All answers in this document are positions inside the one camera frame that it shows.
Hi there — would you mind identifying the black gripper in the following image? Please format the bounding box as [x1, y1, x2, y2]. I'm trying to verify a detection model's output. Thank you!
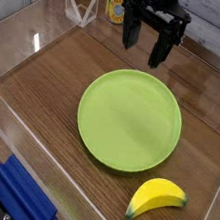
[122, 0, 191, 69]

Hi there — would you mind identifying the yellow toy banana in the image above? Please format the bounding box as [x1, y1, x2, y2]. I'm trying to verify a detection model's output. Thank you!
[125, 178, 188, 220]

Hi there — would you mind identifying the green round plate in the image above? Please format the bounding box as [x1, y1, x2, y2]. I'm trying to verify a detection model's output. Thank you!
[76, 69, 182, 173]

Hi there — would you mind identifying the yellow labelled tin can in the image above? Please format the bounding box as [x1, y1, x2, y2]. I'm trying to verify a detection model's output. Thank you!
[105, 0, 125, 25]

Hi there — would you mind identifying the blue plastic clamp block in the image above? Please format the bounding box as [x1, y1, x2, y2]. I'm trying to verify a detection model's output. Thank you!
[0, 155, 58, 220]

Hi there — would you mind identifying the clear acrylic triangle bracket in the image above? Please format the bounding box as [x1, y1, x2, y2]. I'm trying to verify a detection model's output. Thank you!
[64, 0, 99, 28]

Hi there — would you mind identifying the clear acrylic enclosure wall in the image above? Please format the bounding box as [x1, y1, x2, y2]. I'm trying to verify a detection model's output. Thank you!
[0, 0, 169, 220]

